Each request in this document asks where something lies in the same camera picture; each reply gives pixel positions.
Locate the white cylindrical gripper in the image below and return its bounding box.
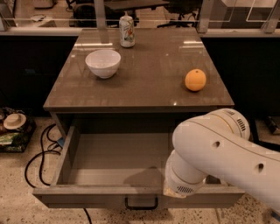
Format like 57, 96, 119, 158
163, 150, 207, 199

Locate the grey top drawer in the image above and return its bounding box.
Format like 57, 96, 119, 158
33, 126, 244, 210

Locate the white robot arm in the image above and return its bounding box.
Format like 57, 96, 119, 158
164, 108, 280, 213

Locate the grey drawer cabinet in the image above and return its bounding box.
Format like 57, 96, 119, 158
44, 28, 234, 136

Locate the black stand leg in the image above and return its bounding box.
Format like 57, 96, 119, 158
250, 116, 280, 151

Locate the orange fruit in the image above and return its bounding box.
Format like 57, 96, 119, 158
185, 69, 207, 92

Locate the white ceramic bowl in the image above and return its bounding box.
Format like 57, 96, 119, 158
85, 49, 121, 79

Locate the dark box of items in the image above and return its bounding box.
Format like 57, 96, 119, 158
0, 108, 36, 152

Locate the tan toy hat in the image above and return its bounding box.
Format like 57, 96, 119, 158
3, 113, 26, 130

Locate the black office chair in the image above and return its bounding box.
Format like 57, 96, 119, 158
157, 0, 203, 28

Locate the black floor cable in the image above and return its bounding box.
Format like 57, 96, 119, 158
24, 123, 94, 224

